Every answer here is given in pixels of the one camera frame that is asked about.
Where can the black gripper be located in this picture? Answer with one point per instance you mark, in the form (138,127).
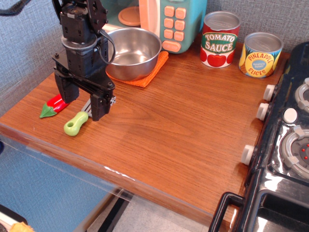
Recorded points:
(82,66)

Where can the stainless steel pot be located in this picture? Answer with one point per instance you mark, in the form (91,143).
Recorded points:
(136,53)

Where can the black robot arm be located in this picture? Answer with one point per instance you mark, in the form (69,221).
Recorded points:
(81,20)

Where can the red toy chili pepper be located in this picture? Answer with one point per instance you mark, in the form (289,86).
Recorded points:
(53,106)

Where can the teal toy microwave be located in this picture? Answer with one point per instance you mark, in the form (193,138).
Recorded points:
(175,22)

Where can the tomato sauce can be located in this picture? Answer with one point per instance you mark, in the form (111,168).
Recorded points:
(219,38)

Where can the white stove knob bottom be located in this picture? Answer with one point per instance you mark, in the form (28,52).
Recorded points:
(247,154)

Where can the white stove knob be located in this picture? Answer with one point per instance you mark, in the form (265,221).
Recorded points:
(262,111)
(268,93)
(247,154)

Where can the white stove knob middle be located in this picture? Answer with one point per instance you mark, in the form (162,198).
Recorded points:
(262,111)

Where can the pineapple slices can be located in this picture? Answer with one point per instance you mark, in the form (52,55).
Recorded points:
(260,54)

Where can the white stove knob top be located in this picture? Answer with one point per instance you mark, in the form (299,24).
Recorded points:
(268,93)

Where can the white round stove button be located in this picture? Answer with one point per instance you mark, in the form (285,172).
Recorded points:
(290,115)

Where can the black toy stove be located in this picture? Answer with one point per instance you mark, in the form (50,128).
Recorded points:
(276,195)

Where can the green handled peeler spatula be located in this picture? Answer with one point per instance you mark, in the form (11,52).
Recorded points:
(73,126)

